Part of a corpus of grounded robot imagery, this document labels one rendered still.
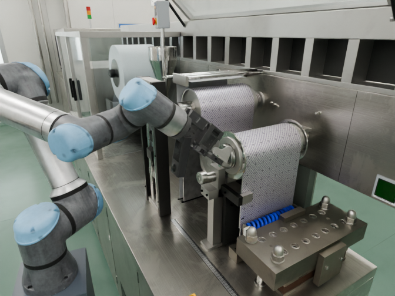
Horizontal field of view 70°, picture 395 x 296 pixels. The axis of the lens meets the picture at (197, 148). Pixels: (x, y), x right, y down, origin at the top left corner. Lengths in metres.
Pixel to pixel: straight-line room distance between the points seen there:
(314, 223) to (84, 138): 0.73
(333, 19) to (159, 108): 0.61
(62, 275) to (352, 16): 1.11
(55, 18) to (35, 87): 5.22
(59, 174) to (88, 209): 0.14
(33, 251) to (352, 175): 0.95
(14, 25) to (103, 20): 1.51
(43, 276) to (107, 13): 5.72
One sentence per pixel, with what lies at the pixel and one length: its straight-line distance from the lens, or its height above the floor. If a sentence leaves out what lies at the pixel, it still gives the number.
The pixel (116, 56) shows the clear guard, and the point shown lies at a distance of 1.65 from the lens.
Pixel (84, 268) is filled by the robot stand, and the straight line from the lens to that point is 1.03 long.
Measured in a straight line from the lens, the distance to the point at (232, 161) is 0.82.
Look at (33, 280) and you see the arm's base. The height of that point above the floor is 0.95.
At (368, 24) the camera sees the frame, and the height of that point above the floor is 1.61.
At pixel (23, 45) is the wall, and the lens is 6.12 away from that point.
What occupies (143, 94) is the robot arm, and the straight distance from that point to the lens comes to 0.61.
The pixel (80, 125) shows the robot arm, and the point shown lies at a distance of 0.61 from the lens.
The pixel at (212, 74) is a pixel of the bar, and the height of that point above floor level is 1.45.
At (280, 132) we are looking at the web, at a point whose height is 1.30.
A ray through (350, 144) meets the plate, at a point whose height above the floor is 1.28.
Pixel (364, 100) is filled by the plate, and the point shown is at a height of 1.42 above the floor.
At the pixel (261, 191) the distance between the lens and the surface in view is 0.91.
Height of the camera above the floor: 1.59
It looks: 22 degrees down
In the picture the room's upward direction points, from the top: straight up
